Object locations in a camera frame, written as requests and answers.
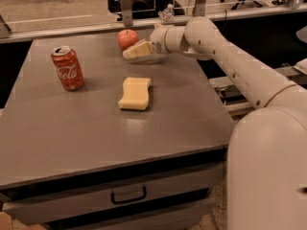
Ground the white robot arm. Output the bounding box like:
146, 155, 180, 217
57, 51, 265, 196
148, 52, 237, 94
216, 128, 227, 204
123, 17, 307, 230

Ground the red coca-cola can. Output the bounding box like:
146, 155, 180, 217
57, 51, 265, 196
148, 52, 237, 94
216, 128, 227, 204
51, 46, 84, 91

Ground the grey drawer cabinet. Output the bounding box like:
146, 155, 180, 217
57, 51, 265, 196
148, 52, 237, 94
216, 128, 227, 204
0, 34, 232, 230

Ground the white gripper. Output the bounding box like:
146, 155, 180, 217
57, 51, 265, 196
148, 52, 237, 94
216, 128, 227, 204
123, 23, 169, 59

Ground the black drawer handle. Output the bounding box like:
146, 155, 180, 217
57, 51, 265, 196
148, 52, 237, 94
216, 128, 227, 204
110, 186, 147, 205

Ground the metal railing frame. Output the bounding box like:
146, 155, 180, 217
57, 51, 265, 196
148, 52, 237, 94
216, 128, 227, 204
0, 0, 307, 45

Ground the clear plastic bottle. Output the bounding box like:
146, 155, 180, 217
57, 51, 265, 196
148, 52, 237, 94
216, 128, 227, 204
158, 4, 175, 21

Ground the red apple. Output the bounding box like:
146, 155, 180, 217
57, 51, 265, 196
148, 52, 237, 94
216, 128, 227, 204
117, 30, 138, 51

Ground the yellow sponge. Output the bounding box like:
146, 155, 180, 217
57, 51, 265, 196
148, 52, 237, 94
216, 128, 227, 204
118, 77, 152, 110

